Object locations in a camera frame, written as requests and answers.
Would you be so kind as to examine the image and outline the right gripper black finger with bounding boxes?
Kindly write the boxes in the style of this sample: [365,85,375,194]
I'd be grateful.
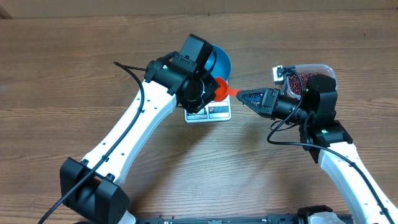
[236,88,269,98]
[241,100,264,116]

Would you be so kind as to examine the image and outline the orange measuring scoop blue handle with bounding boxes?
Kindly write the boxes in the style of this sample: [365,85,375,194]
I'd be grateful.
[213,77,262,105]

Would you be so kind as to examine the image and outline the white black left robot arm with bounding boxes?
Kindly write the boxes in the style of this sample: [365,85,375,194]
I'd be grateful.
[55,50,219,223]

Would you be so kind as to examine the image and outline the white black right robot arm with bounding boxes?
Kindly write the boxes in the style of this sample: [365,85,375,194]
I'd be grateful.
[236,74,397,223]

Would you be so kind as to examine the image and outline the white digital kitchen scale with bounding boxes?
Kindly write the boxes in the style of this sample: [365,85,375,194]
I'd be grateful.
[184,96,231,123]

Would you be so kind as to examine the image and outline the blue plastic bowl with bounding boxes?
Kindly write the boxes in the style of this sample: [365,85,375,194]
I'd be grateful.
[201,45,232,85]

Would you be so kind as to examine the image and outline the red adzuki beans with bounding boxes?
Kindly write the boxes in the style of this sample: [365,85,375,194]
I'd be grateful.
[289,73,314,95]

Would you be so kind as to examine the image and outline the clear plastic food container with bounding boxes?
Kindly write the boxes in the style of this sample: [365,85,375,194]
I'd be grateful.
[286,63,338,100]

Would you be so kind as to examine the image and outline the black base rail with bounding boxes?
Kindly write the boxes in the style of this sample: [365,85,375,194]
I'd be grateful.
[126,205,354,224]

